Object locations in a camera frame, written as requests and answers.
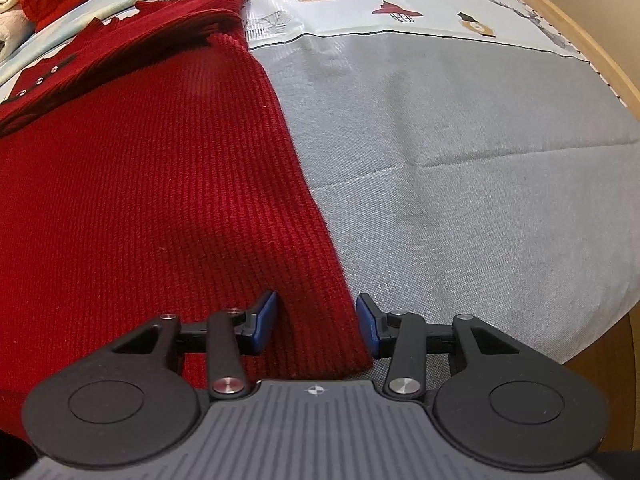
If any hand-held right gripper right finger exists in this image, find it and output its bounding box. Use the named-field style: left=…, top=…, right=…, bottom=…
left=356, top=294, right=523, bottom=402

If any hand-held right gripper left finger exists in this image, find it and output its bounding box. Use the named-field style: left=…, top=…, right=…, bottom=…
left=107, top=290, right=278, bottom=401

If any red knit sweater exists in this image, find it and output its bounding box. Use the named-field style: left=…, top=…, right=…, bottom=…
left=0, top=0, right=373, bottom=441

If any cream folded blanket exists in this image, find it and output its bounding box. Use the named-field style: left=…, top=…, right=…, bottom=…
left=0, top=0, right=36, bottom=61

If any wooden bed frame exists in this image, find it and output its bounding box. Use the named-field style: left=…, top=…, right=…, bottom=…
left=492, top=0, right=640, bottom=126

